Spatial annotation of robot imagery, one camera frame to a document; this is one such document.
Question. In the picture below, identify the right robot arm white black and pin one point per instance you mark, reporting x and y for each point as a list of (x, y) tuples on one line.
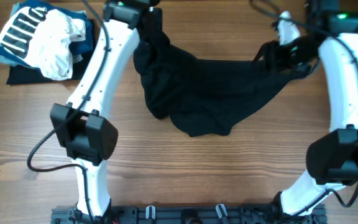
[(329, 37)]

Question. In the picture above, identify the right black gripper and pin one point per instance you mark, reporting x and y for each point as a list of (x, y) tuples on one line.
[(270, 54)]

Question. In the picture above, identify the blue folded shirt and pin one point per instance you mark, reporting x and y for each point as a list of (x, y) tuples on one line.
[(76, 48)]

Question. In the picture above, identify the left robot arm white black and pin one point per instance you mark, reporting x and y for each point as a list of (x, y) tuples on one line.
[(82, 125)]

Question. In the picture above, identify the light grey folded garment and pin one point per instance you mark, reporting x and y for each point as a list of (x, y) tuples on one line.
[(5, 60)]

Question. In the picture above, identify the black polo shirt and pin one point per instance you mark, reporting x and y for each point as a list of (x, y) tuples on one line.
[(205, 96)]

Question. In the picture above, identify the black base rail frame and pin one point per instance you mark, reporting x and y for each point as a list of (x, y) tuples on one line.
[(244, 214)]

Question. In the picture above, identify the black folded garment bottom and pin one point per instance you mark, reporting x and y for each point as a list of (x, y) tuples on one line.
[(20, 75)]

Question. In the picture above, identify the white black printed folded shirt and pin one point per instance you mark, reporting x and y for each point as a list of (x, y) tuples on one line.
[(41, 38)]

